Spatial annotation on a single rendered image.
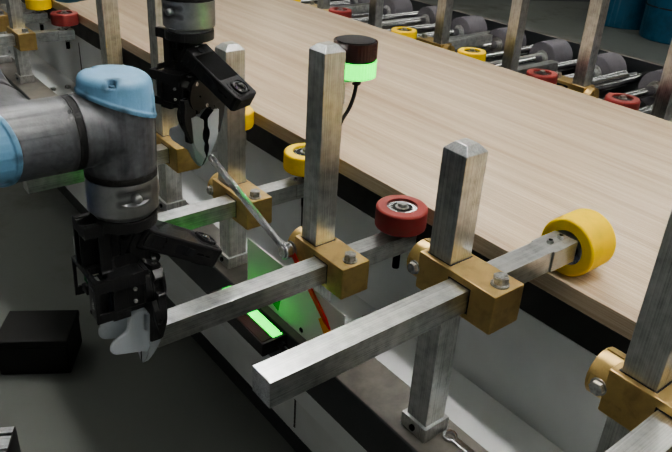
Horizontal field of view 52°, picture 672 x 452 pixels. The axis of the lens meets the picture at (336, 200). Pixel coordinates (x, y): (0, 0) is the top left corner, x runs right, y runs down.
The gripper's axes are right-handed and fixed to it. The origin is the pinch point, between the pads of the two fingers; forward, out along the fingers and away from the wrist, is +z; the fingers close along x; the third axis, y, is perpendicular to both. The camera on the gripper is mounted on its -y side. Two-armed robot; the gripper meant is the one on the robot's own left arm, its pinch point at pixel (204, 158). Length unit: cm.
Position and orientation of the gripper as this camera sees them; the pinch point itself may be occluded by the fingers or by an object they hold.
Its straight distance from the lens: 109.5
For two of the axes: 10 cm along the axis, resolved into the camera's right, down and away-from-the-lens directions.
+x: -5.3, 3.6, -7.7
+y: -8.5, -2.8, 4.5
